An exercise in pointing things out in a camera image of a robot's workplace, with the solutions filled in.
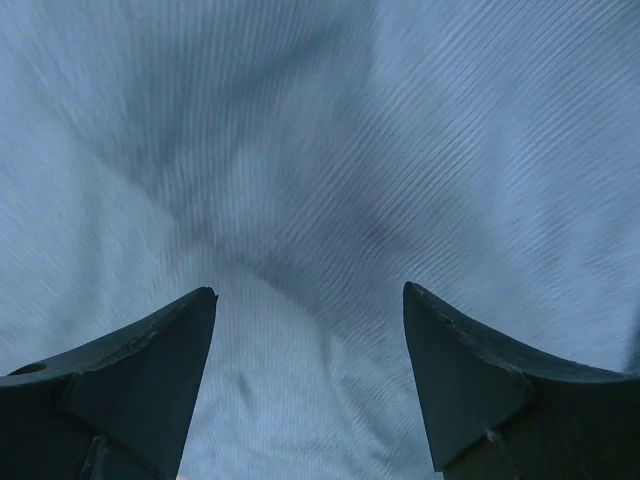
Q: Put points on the blue grey pillowcase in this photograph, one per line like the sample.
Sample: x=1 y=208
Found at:
x=306 y=159

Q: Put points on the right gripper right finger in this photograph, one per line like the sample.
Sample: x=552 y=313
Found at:
x=496 y=408

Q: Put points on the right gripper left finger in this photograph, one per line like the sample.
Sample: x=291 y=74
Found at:
x=118 y=407

